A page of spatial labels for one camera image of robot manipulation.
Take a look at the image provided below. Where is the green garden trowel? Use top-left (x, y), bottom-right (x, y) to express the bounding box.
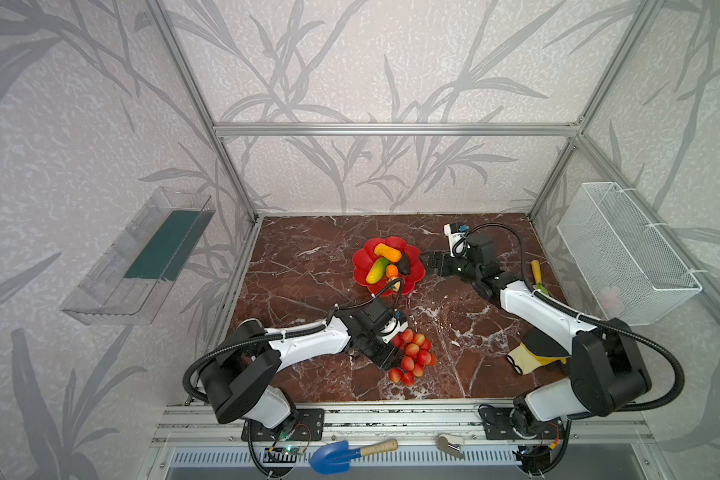
top-left (531, 260), bottom-right (549, 295)

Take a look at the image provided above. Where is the fake orange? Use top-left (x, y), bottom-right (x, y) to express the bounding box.
top-left (385, 264), bottom-right (399, 280)

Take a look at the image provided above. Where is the dark fake avocado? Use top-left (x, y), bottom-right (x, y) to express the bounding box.
top-left (395, 253), bottom-right (411, 276)

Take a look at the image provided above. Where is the green yellow fake mango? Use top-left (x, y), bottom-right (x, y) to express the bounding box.
top-left (365, 257), bottom-right (390, 285)

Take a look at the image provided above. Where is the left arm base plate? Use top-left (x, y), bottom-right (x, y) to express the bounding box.
top-left (242, 408), bottom-right (325, 442)

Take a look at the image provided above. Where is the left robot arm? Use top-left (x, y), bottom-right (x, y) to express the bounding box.
top-left (182, 297), bottom-right (408, 432)

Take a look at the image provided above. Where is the red fake grape bunch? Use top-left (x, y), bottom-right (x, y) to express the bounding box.
top-left (388, 328), bottom-right (436, 386)

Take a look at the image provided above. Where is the yellow orange fake fruit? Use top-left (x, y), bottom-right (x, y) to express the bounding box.
top-left (374, 243), bottom-right (402, 263)

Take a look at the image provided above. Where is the blue garden trowel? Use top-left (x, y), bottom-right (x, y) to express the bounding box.
top-left (309, 439), bottom-right (399, 475)

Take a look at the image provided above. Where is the red flower-shaped fruit bowl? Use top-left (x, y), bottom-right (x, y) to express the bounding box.
top-left (352, 236), bottom-right (426, 296)

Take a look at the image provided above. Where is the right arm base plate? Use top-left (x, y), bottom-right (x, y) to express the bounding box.
top-left (477, 404), bottom-right (564, 443)

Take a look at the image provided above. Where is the aluminium front rail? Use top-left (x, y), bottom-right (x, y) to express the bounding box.
top-left (150, 399), bottom-right (656, 448)

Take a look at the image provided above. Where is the clear plastic wall tray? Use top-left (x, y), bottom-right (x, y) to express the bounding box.
top-left (61, 187), bottom-right (216, 326)

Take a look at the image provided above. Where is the yellow white cloth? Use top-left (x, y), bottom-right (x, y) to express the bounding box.
top-left (506, 343), bottom-right (568, 375)

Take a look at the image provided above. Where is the small grey metal clip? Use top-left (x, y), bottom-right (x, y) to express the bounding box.
top-left (436, 434), bottom-right (465, 460)

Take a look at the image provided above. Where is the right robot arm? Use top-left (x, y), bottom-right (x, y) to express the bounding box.
top-left (429, 223), bottom-right (686, 438)

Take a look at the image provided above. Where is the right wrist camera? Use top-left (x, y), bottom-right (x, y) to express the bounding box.
top-left (444, 223), bottom-right (469, 257)

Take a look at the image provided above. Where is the white wire basket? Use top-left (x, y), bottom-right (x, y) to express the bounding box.
top-left (557, 182), bottom-right (702, 326)

